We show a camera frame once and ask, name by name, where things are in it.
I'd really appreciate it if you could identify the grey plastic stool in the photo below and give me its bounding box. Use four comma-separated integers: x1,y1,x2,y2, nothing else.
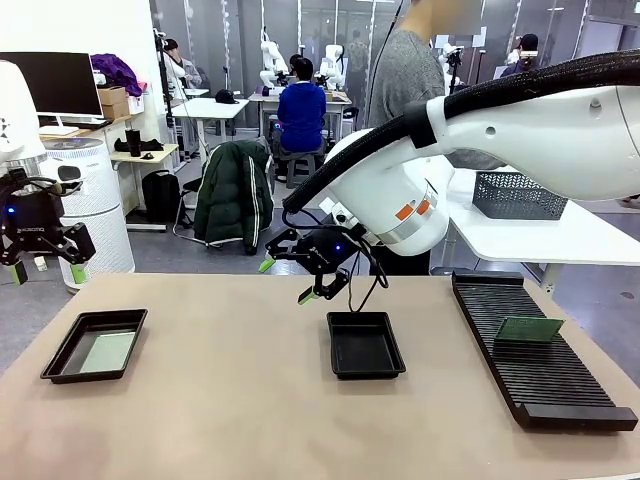
285,152,324,190

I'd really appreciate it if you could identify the black braided cable sleeve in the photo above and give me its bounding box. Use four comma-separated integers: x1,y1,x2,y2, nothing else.
282,48,640,214

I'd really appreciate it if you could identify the person in dark jacket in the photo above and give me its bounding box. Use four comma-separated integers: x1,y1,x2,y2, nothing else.
499,33,541,79

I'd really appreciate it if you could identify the black cloth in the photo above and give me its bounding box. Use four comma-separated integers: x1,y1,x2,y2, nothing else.
113,137,165,153

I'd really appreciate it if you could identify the black computer monitor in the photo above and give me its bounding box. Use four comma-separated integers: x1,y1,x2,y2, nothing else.
9,51,105,136

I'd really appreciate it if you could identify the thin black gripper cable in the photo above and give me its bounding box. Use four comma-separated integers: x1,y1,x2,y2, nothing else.
347,234,390,314

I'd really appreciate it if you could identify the small wooden side table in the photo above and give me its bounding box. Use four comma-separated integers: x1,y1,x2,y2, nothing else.
109,143,180,234

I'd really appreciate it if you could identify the black metal chair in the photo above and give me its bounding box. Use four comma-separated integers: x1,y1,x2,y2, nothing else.
172,177,211,249

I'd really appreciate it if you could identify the wood-top white desk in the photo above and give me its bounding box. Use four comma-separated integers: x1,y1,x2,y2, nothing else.
38,113,134,151

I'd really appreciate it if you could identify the grey plastic basket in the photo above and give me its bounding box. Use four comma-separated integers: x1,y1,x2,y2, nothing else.
472,170,570,221

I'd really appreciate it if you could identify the green circuit board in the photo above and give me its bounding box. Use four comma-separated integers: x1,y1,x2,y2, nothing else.
493,315,566,344
78,330,138,374

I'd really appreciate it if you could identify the person in grey hoodie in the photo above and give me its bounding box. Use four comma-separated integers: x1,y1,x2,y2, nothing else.
162,38,203,90

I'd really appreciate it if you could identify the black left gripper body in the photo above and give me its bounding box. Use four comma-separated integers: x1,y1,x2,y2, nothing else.
0,192,65,247

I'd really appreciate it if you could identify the black slotted board rack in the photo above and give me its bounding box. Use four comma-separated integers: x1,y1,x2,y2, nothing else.
451,269,640,432

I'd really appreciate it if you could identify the white office desk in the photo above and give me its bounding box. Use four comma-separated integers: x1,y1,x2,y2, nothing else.
171,97,250,166

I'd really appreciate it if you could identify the purple cloth bundle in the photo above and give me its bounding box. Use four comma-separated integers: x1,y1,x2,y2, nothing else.
90,53,145,98

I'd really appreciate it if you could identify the white rounded table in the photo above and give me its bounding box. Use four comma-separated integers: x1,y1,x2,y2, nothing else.
439,167,640,296

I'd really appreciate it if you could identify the dark green puffer jacket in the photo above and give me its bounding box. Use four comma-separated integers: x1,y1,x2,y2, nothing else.
193,139,276,256

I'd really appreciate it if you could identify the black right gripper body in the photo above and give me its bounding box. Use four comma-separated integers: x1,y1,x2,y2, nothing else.
294,228,362,277

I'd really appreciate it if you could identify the person in camouflage jacket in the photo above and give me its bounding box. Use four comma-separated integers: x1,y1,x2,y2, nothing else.
347,29,371,96

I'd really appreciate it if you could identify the black rectangular ESD tray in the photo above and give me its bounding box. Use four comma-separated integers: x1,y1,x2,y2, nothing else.
325,311,407,381
39,308,150,385

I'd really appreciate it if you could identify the white cylindrical air purifier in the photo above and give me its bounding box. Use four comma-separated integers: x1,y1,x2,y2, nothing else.
38,137,136,294

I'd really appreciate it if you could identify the person in grey sweater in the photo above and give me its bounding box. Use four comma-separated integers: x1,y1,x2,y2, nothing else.
367,0,506,277

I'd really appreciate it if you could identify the person in blue jacket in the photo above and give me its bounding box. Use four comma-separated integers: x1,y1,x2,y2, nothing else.
276,57,328,181

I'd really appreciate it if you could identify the black backpack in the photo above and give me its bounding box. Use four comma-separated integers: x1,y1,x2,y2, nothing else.
141,169,182,225

